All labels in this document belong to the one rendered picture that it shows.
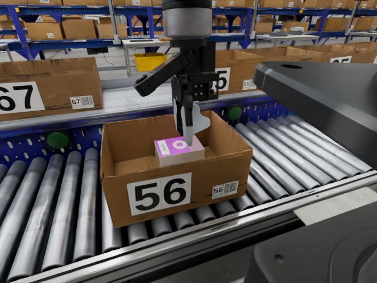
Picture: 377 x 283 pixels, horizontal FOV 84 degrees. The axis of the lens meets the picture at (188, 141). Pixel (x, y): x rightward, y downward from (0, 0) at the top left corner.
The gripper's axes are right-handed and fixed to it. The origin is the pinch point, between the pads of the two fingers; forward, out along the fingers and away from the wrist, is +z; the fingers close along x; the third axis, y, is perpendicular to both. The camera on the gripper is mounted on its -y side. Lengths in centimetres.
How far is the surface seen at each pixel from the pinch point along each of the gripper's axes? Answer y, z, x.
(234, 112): 40, 12, 44
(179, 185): -1.4, 13.7, 0.2
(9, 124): -51, 5, 46
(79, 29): -59, -49, 474
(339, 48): 137, -12, 72
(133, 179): -12.3, 9.0, 0.2
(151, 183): -8.4, 11.0, 0.2
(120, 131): -13.4, 7.7, 29.1
